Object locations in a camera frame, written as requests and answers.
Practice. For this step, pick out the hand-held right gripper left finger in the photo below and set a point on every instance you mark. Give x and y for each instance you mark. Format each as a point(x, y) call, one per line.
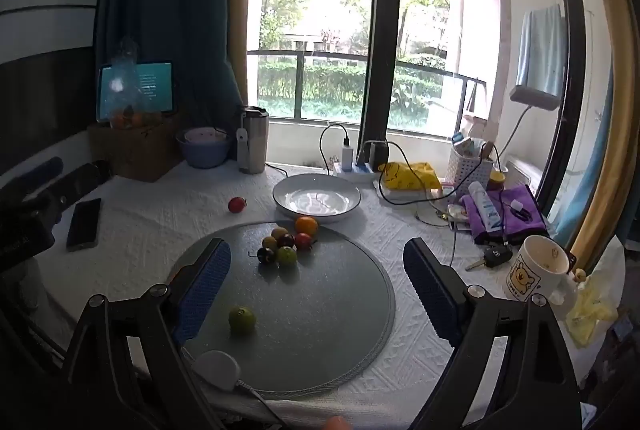
point(205, 290)

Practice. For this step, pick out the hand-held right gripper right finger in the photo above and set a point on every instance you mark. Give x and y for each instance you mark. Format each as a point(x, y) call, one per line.
point(431, 292)

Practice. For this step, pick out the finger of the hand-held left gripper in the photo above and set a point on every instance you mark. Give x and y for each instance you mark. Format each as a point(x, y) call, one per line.
point(82, 180)
point(45, 169)

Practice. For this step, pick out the green plum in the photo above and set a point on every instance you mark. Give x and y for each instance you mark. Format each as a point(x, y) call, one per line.
point(286, 254)
point(242, 320)

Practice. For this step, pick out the brown kiwi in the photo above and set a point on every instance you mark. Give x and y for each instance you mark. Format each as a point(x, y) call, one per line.
point(270, 242)
point(280, 232)

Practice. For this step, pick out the dark plum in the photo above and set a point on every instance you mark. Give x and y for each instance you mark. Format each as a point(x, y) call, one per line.
point(286, 240)
point(265, 254)

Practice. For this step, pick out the orange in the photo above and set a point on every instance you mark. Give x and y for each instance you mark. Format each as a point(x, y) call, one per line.
point(306, 225)
point(337, 423)

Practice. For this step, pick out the white plate with dark rim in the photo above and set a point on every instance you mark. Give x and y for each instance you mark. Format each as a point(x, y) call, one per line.
point(316, 200)

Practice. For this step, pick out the black smartphone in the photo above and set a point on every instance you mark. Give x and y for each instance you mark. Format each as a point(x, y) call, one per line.
point(84, 224)

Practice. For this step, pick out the white textured tablecloth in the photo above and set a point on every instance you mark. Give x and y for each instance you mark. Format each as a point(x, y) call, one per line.
point(140, 220)

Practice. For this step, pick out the black car key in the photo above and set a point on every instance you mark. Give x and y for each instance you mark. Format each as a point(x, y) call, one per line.
point(495, 256)

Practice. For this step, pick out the small red fruit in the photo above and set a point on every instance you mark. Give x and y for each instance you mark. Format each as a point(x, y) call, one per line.
point(237, 204)

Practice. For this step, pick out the white tube bottle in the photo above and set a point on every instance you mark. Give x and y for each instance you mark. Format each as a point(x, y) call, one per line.
point(486, 206)

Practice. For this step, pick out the clear plastic bag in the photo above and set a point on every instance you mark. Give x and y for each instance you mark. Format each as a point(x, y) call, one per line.
point(124, 85)

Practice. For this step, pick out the white mug with bear print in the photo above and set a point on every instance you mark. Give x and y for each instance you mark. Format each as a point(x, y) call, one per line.
point(537, 270)

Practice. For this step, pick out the round grey glass mat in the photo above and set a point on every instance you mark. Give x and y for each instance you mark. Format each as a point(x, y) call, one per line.
point(320, 310)

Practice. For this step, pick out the tablet with blue screen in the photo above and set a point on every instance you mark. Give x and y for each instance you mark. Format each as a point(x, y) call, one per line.
point(150, 88)

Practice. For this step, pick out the purple packet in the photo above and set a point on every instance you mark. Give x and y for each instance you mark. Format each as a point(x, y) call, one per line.
point(520, 215)

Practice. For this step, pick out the yellow plastic bag with print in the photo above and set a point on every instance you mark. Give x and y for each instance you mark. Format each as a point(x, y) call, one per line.
point(412, 175)

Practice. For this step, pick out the blue bowl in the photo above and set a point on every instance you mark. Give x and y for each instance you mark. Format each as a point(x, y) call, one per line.
point(204, 153)

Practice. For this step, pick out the white woven storage basket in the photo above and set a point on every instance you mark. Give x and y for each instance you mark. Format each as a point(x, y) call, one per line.
point(469, 170)

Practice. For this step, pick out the pink bowl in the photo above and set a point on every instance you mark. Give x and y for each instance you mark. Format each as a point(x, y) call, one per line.
point(204, 136)

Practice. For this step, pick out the white and blue power strip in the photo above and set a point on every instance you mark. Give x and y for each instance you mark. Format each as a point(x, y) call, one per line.
point(354, 172)

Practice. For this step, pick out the black charger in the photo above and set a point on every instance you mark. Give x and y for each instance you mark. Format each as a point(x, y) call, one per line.
point(378, 153)

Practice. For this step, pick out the steel travel tumbler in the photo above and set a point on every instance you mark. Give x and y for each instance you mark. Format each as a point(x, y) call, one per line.
point(253, 140)

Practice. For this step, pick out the white charger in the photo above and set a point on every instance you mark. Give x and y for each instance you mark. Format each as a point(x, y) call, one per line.
point(347, 154)

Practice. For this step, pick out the pale yellow plastic bag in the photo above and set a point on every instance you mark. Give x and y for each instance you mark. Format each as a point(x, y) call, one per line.
point(597, 305)

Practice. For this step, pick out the dark blue curtain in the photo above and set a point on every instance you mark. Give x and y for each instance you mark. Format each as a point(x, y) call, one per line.
point(165, 0)

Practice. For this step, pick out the white desk lamp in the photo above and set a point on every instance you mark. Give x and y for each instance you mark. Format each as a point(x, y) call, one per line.
point(532, 96)

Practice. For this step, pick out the black balcony railing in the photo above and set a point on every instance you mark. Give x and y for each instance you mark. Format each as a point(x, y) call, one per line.
point(350, 80)

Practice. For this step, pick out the yellow curtain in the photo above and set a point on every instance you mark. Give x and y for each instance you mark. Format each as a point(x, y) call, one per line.
point(597, 85)

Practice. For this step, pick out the light blue towel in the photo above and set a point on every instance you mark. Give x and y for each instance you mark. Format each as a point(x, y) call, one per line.
point(542, 50)

